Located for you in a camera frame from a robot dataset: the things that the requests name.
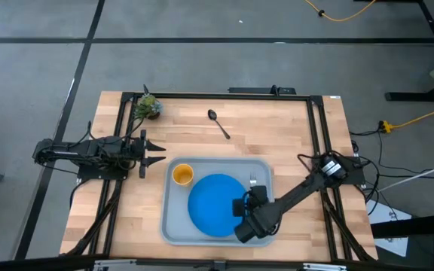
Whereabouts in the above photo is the black rig beam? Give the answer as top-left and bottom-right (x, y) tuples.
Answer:
(0, 254), (109, 271)
(370, 212), (434, 239)

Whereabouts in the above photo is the grey plastic tray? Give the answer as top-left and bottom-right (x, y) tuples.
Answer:
(160, 157), (277, 248)

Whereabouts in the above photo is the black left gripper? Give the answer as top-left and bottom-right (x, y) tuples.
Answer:
(130, 129), (167, 179)

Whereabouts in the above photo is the white paper sheet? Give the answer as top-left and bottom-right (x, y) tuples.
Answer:
(365, 199), (413, 258)

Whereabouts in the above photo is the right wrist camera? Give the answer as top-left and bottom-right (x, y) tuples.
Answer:
(232, 198), (249, 218)

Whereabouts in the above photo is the black aluminium table frame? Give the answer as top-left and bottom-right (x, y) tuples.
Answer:
(60, 91), (378, 264)

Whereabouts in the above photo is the black bracket on table edge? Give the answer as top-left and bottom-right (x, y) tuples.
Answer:
(228, 85), (297, 96)

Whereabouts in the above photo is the white cable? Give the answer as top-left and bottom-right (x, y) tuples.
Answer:
(377, 157), (434, 193)

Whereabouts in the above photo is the small potted succulent plant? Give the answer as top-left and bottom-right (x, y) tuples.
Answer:
(133, 93), (164, 120)

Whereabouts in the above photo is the yellow cable with black clip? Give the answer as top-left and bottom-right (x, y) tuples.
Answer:
(302, 0), (377, 23)

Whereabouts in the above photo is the thin black floor cable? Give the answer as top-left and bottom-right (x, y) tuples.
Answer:
(374, 129), (434, 180)

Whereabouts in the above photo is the black spoon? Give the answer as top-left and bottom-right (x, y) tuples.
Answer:
(207, 108), (231, 140)

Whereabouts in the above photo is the yellow extension cable with plug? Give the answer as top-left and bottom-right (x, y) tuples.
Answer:
(381, 102), (434, 133)

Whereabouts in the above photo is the black stand frame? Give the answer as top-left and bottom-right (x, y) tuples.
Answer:
(354, 0), (434, 102)

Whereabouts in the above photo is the yellow ribbed cup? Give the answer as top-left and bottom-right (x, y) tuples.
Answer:
(172, 163), (195, 187)

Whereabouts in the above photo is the blue round plate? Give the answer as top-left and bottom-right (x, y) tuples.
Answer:
(187, 173), (249, 238)

